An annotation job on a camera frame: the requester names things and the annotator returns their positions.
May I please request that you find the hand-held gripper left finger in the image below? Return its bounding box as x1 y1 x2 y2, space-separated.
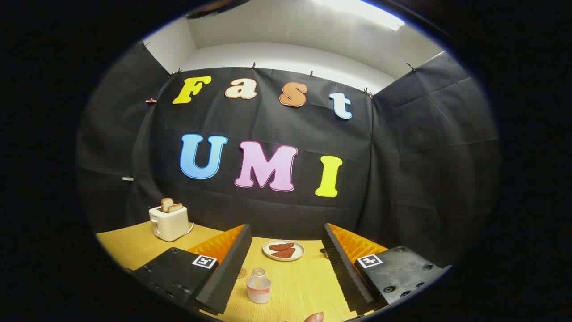
127 224 252 316

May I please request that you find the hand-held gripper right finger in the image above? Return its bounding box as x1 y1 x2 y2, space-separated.
321 223 453 316

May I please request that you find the clear juice bottle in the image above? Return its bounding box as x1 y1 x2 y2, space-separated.
246 267 272 305

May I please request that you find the wooden table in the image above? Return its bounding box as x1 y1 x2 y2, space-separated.
95 220 389 322

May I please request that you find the white round plate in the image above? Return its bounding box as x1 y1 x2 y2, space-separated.
262 240 306 262

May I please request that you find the cream toaster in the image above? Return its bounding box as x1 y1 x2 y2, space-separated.
149 203 190 242

